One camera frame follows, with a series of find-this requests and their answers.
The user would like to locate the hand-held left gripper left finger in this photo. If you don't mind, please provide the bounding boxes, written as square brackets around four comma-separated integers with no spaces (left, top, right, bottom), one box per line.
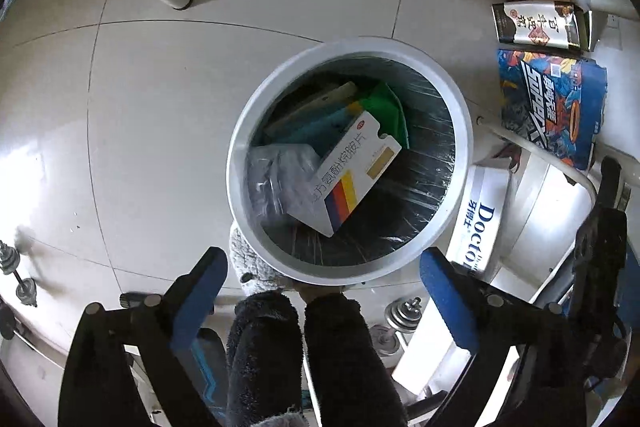
[57,246,229,427]

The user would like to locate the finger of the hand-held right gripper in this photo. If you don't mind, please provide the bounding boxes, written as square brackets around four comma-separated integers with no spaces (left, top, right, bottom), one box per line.
[600,156,622,210]

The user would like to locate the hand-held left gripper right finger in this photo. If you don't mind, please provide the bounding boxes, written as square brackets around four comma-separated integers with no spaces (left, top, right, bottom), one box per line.
[420,248,586,427]

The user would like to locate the white trash bin black liner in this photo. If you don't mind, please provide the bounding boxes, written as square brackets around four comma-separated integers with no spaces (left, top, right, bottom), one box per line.
[226,37,473,285]

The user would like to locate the white toothpaste box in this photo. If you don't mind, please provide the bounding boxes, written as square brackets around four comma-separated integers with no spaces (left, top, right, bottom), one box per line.
[446,164,522,280]

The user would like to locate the clear plastic wrapper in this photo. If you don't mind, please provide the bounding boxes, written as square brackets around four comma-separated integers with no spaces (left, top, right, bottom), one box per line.
[245,143,321,228]

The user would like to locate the white box coloured stripes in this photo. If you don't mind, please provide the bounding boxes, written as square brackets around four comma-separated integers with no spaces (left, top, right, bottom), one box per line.
[287,111,403,238]

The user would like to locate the green box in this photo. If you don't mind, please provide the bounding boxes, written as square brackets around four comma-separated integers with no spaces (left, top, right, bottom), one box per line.
[357,81,411,150]

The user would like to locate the white blue medicine box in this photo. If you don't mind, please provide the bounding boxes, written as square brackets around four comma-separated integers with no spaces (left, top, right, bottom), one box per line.
[262,81,357,132]

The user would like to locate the small metal dumbbell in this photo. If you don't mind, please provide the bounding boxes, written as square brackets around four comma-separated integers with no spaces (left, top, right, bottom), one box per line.
[0,239,38,308]
[370,297,426,358]

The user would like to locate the person's left grey slipper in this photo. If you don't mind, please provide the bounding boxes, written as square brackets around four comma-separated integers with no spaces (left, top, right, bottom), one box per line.
[230,227,296,298]

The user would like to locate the black board blue stripes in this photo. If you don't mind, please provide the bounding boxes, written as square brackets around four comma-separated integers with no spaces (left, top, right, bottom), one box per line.
[187,327,231,427]

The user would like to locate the person's left leg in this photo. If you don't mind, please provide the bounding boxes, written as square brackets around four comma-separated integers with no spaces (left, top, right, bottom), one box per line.
[226,291,307,427]

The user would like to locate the blue printed cardboard box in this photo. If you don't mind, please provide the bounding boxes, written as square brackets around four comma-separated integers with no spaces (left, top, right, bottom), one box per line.
[497,49,608,172]

